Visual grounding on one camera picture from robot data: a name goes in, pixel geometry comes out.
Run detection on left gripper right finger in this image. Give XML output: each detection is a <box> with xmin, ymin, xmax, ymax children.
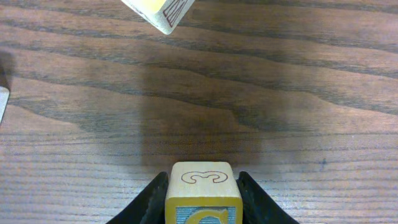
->
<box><xmin>237</xmin><ymin>171</ymin><xmax>299</xmax><ymax>224</ymax></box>

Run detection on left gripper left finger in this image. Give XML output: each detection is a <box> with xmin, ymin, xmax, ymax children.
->
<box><xmin>107</xmin><ymin>172</ymin><xmax>169</xmax><ymax>224</ymax></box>

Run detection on yellow C block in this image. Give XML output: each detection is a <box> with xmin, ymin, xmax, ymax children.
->
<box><xmin>165</xmin><ymin>161</ymin><xmax>243</xmax><ymax>224</ymax></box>

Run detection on green R block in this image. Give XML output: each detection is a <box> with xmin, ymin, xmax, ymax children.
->
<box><xmin>0</xmin><ymin>86</ymin><xmax>10</xmax><ymax>123</ymax></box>

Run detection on yellow S block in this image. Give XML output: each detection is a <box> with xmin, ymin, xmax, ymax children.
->
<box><xmin>121</xmin><ymin>0</ymin><xmax>195</xmax><ymax>35</ymax></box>

